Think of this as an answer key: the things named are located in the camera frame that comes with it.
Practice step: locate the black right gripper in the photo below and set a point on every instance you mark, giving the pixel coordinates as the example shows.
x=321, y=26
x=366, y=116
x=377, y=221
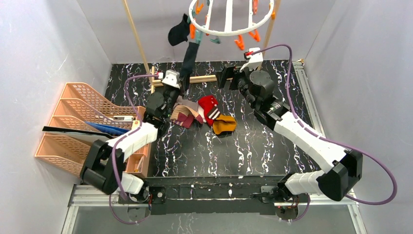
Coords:
x=234, y=80

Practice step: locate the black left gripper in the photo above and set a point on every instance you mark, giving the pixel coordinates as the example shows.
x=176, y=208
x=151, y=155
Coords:
x=182, y=82

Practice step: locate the grey sock brown stripes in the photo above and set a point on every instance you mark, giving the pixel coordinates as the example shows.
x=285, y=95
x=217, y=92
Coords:
x=190, y=105

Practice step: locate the white sock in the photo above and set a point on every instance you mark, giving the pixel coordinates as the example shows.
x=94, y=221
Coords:
x=201, y=114

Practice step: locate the red bear sock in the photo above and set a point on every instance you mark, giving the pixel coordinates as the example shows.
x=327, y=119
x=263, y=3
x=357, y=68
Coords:
x=209, y=104

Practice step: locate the black sock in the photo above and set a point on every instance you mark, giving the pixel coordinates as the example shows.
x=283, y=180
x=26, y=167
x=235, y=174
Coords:
x=188, y=65
x=180, y=32

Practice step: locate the mustard yellow sock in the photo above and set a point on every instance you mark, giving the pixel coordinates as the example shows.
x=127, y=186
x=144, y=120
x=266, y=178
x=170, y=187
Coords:
x=220, y=123

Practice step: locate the beige purple striped sock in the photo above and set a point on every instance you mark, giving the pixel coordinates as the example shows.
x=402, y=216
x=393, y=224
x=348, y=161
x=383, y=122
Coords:
x=184, y=116

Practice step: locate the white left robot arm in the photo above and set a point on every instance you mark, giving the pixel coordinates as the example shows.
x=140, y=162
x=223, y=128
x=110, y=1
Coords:
x=105, y=164

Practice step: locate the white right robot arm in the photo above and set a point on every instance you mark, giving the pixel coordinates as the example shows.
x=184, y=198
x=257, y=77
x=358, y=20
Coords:
x=340, y=169

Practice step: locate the white round clip hanger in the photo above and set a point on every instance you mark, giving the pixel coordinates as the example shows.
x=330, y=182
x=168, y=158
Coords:
x=225, y=18

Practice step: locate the teal clothes peg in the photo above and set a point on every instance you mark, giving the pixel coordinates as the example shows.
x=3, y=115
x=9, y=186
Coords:
x=215, y=40

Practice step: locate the orange clothes peg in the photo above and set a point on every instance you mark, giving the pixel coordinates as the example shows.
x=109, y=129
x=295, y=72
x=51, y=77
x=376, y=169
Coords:
x=192, y=31

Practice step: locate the peach compartment tray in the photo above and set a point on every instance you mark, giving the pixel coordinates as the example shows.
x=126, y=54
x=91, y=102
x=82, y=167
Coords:
x=138, y=162

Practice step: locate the peach mesh file rack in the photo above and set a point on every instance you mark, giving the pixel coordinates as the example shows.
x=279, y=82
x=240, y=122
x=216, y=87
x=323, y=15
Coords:
x=72, y=127

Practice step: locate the black white folder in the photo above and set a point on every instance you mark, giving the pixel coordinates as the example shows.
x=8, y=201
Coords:
x=84, y=136

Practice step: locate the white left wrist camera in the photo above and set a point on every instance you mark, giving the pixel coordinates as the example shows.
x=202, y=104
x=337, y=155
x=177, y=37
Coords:
x=170, y=78

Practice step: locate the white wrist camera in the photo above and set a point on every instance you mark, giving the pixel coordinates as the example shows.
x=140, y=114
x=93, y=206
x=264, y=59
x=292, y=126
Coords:
x=170, y=78
x=254, y=59

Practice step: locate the wooden hanging rack frame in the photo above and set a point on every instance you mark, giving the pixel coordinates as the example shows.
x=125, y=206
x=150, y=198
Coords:
x=239, y=42

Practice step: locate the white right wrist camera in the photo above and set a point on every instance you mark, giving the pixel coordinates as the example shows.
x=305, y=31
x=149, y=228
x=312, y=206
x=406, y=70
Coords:
x=254, y=59

